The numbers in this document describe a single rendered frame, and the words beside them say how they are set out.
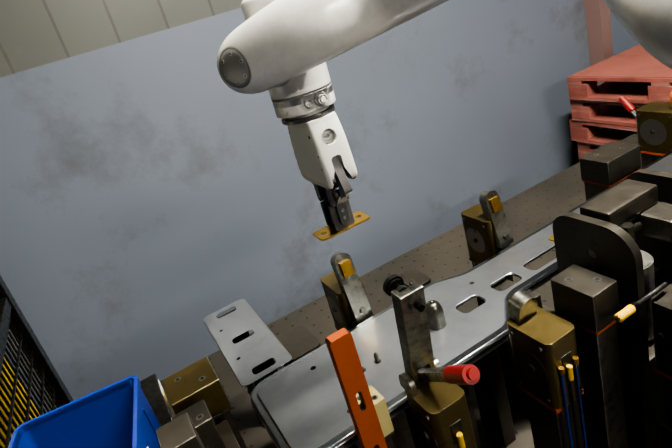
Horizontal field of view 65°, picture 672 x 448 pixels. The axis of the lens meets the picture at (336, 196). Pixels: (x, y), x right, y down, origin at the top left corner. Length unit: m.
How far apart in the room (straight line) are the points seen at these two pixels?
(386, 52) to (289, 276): 1.23
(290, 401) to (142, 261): 1.67
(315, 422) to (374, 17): 0.57
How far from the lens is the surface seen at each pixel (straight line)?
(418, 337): 0.71
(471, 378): 0.63
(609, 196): 0.87
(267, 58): 0.59
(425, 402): 0.75
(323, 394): 0.89
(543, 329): 0.80
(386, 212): 2.85
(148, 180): 2.39
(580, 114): 3.27
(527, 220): 1.87
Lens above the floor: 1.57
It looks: 21 degrees down
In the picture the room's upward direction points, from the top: 16 degrees counter-clockwise
